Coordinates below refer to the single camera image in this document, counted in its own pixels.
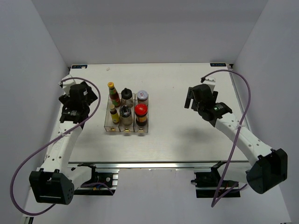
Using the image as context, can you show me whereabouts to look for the red chili sauce bottle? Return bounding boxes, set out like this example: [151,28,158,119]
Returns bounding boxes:
[107,82,121,107]

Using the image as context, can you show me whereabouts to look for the small yellow label bottle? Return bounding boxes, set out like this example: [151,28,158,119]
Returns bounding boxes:
[110,105,120,124]

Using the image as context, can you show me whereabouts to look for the black lid spice jar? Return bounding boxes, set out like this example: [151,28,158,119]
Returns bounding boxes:
[121,88,134,108]

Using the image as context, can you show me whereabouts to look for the black grinder white bottle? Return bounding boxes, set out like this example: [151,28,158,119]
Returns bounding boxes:
[120,105,133,126]

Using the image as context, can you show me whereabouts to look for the white lid sauce jar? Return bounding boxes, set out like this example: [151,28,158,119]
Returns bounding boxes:
[137,90,149,105]

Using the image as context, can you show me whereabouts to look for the red lid brown jar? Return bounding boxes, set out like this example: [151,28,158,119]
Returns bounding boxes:
[135,104,148,126]

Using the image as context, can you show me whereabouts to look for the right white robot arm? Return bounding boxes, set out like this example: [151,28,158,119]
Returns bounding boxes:
[185,84,288,194]

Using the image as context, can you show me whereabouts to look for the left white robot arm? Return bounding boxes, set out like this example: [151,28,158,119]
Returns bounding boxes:
[29,81,99,205]

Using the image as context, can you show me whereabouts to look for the left blue table label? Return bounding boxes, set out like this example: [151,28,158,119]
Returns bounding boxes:
[71,65,87,69]

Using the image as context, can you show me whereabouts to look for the blue table label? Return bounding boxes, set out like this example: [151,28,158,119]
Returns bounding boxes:
[71,65,87,69]
[210,63,227,67]

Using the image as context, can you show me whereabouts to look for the right blue table label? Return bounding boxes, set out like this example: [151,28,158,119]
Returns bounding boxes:
[210,63,227,67]

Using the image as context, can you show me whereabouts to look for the left clear organizer bin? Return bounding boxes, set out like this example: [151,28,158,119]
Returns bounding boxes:
[104,97,121,133]

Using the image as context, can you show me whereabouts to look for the clear organizer bin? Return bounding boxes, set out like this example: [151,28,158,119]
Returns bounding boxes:
[120,94,135,133]
[104,97,121,133]
[134,94,149,133]

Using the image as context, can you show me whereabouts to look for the middle clear organizer bin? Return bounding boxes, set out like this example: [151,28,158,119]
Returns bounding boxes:
[120,94,135,133]

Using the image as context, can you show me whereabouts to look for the right clear organizer bin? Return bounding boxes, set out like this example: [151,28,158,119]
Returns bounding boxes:
[134,94,149,133]

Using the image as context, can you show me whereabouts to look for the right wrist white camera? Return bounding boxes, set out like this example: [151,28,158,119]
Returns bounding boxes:
[201,77,216,92]

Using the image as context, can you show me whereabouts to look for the wrist white camera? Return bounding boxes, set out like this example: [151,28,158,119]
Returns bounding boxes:
[201,77,216,92]
[58,75,76,95]

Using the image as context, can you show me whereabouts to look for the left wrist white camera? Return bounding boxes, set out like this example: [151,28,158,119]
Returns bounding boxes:
[58,75,76,95]

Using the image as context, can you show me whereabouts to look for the aluminium table front rail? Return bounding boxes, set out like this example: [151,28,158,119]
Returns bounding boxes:
[67,161,250,169]

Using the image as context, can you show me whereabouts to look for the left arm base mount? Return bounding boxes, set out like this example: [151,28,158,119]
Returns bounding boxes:
[74,163,119,196]

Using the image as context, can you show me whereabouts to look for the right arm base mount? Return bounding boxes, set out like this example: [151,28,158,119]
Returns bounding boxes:
[190,161,241,198]

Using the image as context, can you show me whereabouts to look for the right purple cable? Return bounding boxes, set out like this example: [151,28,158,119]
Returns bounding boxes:
[200,69,252,208]

